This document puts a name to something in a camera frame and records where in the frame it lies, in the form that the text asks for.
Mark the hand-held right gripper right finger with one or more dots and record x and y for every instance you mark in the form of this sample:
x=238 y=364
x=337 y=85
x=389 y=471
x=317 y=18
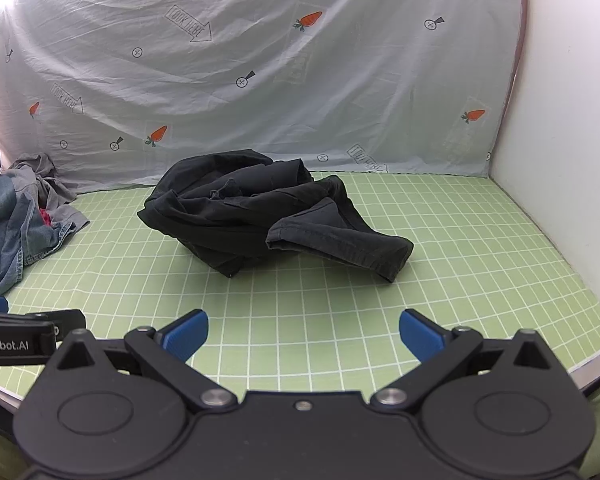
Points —
x=421 y=334

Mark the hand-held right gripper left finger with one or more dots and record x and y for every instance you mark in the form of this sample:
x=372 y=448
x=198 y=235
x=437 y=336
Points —
x=185 y=334

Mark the black pants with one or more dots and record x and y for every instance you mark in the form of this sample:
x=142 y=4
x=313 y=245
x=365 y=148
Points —
x=240 y=210

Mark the blue denim garment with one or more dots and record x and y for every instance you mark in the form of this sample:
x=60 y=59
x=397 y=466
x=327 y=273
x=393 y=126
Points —
x=5 y=230

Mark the pink garment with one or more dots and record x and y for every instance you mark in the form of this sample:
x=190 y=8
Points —
x=45 y=216

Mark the grey garment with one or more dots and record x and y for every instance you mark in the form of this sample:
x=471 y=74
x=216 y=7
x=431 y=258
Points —
x=35 y=175

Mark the carrot print grey sheet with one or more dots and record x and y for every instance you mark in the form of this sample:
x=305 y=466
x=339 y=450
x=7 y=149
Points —
x=280 y=85

